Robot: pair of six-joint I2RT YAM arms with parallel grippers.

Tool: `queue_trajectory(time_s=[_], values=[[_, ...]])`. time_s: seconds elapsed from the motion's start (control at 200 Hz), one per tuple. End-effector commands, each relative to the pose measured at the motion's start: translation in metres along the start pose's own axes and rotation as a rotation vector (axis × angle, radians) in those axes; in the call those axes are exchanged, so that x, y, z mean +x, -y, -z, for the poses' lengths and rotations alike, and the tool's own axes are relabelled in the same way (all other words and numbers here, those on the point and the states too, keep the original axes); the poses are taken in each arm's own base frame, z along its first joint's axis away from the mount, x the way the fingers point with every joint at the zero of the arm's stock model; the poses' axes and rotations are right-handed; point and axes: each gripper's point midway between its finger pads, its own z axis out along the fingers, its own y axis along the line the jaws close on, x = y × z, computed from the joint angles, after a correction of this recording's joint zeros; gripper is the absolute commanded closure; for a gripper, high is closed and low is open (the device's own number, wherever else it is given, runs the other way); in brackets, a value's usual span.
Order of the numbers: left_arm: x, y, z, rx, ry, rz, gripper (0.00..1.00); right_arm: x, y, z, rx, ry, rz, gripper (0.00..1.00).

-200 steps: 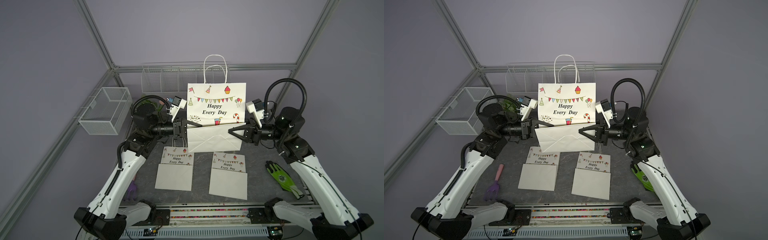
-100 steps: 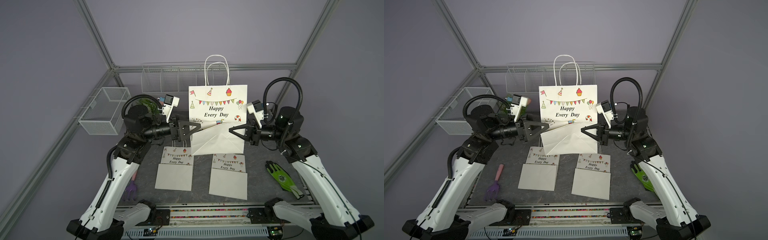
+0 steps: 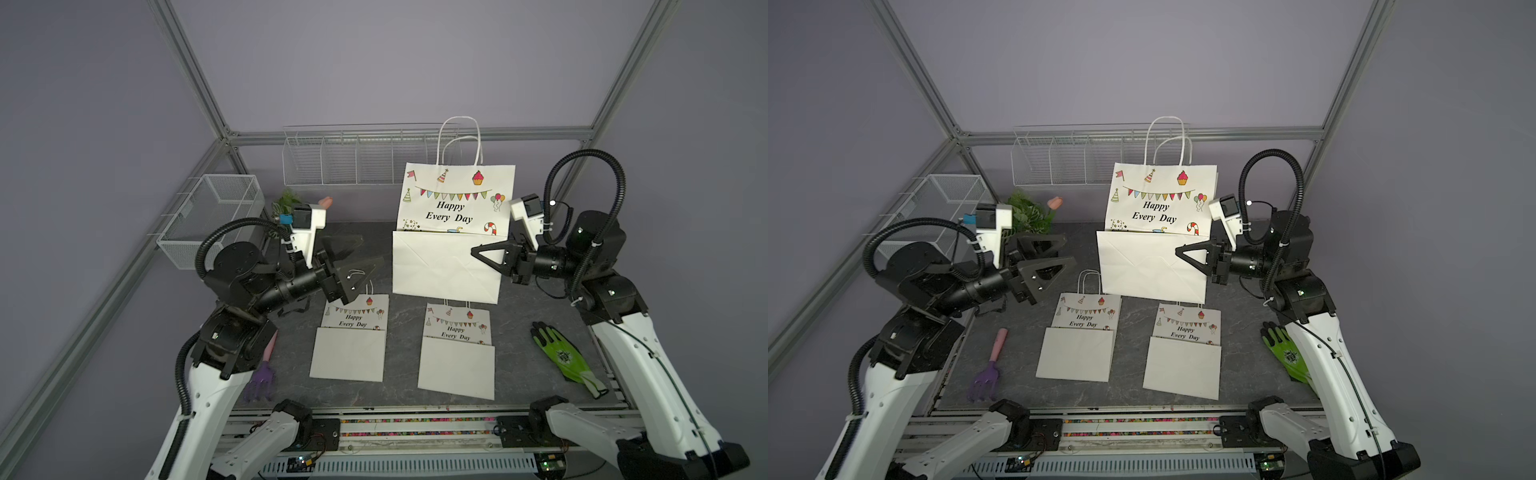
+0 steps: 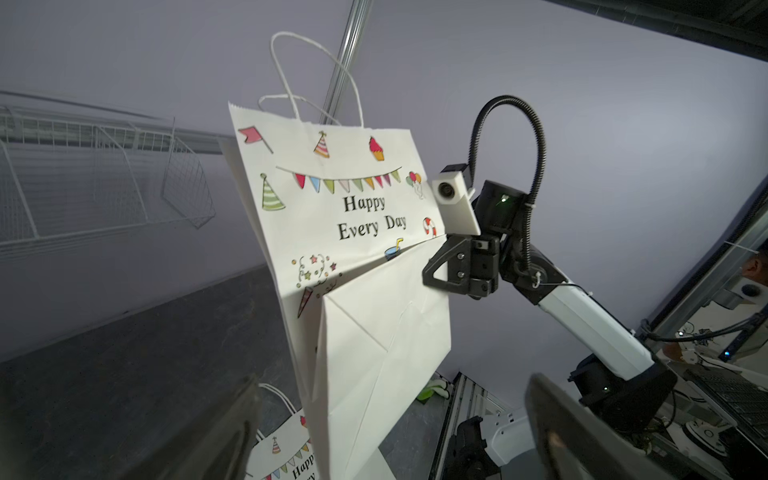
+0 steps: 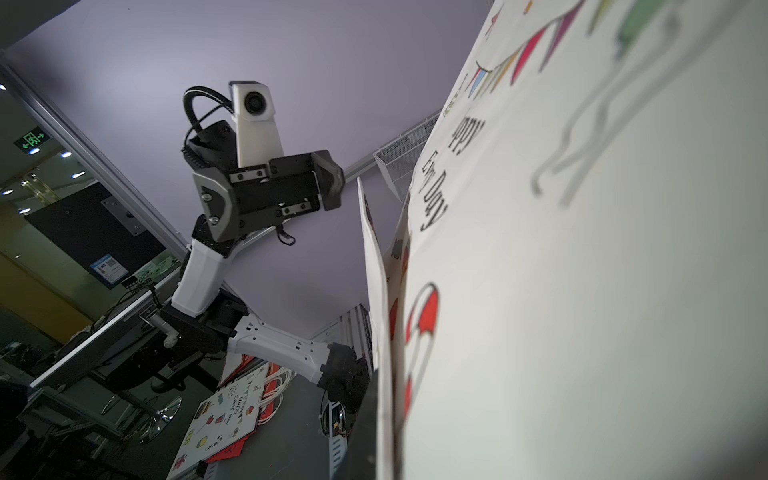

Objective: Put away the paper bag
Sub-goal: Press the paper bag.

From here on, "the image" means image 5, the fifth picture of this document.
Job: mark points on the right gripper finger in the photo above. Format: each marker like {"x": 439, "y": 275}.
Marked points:
{"x": 363, "y": 438}

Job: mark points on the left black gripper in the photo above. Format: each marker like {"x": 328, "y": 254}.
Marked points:
{"x": 254, "y": 198}

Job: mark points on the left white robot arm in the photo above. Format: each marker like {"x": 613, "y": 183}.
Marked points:
{"x": 210, "y": 319}

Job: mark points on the white wire mesh basket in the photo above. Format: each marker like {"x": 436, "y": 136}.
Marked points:
{"x": 395, "y": 160}

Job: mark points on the white paper bag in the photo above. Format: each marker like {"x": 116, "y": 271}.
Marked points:
{"x": 577, "y": 287}
{"x": 249, "y": 394}

